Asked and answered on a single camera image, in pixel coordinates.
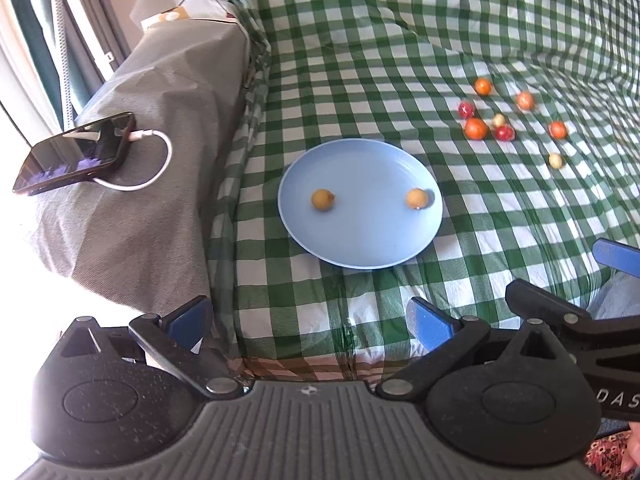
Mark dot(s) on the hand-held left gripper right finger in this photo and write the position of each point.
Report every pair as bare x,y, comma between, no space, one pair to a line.
430,325

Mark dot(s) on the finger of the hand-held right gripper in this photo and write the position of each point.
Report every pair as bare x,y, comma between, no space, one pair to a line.
545,302
617,255

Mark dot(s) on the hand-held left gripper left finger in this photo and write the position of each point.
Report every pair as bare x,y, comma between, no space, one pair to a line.
192,322

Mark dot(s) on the small tan round fruit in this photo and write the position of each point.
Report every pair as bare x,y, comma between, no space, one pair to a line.
416,198
322,199
499,120
555,160

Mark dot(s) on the light blue plate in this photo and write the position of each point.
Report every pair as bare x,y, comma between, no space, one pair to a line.
360,230

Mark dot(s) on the small mandarin orange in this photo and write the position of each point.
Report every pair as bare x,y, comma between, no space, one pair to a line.
557,130
482,86
475,129
524,100

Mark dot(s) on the small red plum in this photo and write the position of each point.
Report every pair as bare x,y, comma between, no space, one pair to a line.
505,133
466,108

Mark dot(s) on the person's right forearm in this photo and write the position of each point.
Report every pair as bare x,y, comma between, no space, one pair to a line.
607,460

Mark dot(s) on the person's leg in jeans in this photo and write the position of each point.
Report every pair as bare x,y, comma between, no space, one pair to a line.
617,300

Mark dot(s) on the black smartphone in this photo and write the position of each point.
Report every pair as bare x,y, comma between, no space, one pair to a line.
75,155

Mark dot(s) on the grey fabric cover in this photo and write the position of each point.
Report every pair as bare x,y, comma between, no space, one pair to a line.
165,85

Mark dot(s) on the green white checked blanket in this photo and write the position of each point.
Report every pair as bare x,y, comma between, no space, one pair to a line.
375,60

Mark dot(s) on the white perforated strip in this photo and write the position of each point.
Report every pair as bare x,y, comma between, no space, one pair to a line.
64,60

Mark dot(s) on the small white tan box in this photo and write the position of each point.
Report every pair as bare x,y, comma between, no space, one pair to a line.
160,19

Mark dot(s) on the green curtain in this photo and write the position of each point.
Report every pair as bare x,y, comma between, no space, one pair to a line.
30,25

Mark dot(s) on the grey window frame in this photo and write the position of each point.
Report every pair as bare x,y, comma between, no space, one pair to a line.
105,10

